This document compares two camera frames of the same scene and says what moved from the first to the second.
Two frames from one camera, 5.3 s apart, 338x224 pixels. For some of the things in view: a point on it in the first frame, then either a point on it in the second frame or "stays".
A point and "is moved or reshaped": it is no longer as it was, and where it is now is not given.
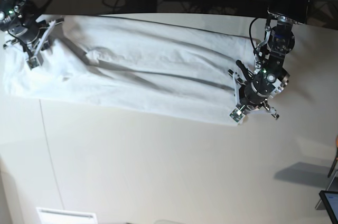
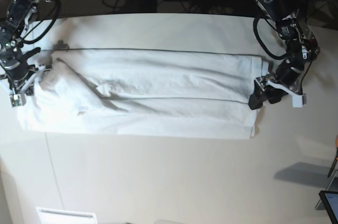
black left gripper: x=30 y=34 -> x=18 y=74
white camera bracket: x=236 y=114 -> x=299 y=99
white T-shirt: x=172 y=71 is moved or reshaped
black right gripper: x=256 y=92 -> x=265 y=91
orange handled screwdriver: x=335 y=164 stays
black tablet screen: x=330 y=199 stays
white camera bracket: x=36 y=61 -> x=17 y=98
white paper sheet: x=53 y=216 stays
